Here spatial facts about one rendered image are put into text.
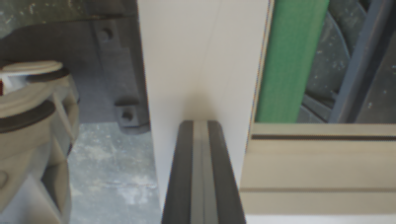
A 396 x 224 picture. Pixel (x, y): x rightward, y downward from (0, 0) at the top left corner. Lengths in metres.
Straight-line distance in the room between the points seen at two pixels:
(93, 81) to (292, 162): 0.91
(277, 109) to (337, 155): 0.06
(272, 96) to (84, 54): 0.88
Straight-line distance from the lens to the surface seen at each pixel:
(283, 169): 0.17
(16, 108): 0.56
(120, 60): 0.90
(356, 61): 0.60
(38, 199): 0.41
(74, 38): 0.98
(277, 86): 0.17
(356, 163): 0.20
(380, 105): 0.64
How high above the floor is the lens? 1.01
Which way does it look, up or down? 62 degrees down
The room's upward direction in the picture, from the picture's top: 180 degrees clockwise
